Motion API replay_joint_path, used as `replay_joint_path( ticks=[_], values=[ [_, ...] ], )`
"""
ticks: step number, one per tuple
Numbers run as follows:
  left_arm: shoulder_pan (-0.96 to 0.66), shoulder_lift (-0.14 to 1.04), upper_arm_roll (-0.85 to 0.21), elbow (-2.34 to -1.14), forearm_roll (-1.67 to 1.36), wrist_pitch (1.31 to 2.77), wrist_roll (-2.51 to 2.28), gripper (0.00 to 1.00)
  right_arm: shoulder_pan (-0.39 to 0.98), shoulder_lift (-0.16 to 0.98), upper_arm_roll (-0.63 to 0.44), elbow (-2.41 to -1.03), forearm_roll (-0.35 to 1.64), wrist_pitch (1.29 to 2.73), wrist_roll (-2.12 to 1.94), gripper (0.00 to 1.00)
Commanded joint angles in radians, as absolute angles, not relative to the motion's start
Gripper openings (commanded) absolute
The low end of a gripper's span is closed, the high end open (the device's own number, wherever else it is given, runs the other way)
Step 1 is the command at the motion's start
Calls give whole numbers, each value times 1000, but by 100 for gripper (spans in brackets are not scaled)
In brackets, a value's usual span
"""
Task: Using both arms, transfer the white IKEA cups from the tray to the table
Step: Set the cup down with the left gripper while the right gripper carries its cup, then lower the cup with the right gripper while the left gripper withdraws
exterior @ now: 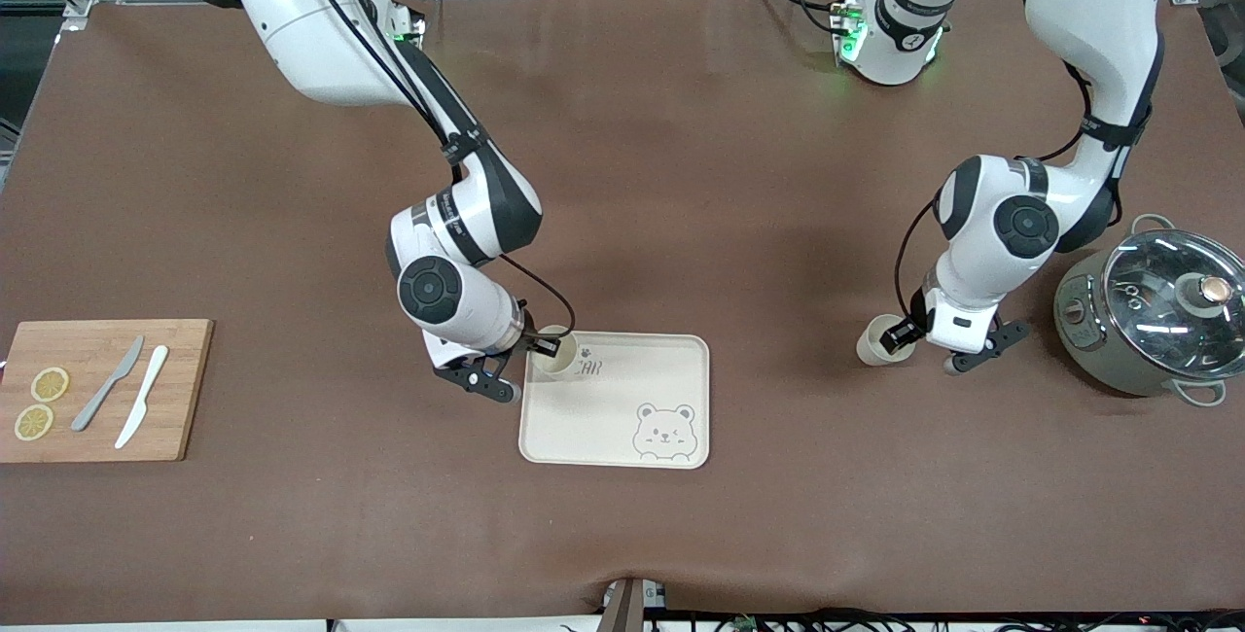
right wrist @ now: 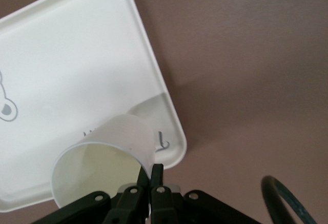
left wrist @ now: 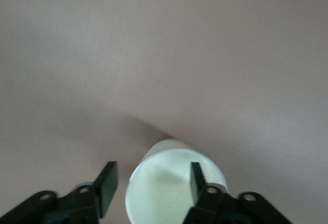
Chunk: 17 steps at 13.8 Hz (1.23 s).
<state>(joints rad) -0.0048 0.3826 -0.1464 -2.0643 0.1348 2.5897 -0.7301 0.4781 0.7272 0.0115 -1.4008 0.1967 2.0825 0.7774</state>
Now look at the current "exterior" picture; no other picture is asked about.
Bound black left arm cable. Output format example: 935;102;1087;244
895;58;1095;324

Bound black left base cables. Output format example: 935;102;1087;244
744;0;857;38

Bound white plastic knife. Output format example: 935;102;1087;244
115;345;169;450

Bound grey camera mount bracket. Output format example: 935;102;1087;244
601;577;668;632

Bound cream tray with bear print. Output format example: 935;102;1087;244
518;331;711;471

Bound grey electric cooking pot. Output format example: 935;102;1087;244
1053;214;1245;407

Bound wooden cutting board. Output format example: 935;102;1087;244
0;319;215;464

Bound grey plastic knife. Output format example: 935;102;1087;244
71;335;146;433

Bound glass pot lid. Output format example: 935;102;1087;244
1102;228;1245;382

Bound white IKEA cup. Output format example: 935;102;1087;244
533;325;582;377
856;314;917;367

